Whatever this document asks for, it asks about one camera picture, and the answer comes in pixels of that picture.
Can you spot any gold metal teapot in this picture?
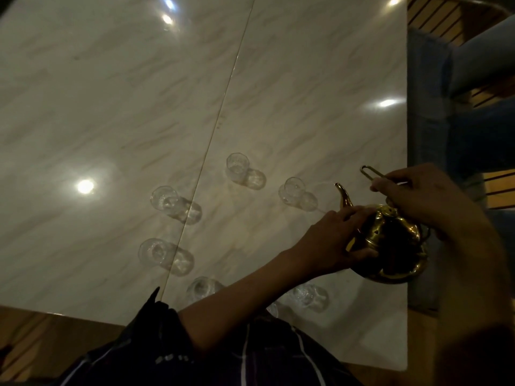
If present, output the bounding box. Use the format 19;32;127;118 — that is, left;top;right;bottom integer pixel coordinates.
334;165;431;285

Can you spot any person's left forearm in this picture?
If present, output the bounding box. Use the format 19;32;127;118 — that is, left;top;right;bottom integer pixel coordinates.
178;248;308;355

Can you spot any person's left hand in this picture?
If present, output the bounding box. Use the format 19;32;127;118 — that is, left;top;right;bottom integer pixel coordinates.
290;205;380;279

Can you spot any dark striped shirt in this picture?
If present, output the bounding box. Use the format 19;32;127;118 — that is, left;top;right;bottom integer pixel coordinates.
50;286;365;386

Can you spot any person's right forearm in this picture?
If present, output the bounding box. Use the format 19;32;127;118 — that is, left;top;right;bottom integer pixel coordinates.
432;215;515;358

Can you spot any blue upholstered chair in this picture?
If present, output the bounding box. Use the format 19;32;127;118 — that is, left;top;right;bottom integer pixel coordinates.
407;14;515;315

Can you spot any group of clear glass cups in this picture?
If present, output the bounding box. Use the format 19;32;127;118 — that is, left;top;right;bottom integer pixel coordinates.
138;153;331;318

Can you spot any person's right hand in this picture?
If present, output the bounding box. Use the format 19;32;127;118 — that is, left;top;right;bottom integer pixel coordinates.
369;162;485;242

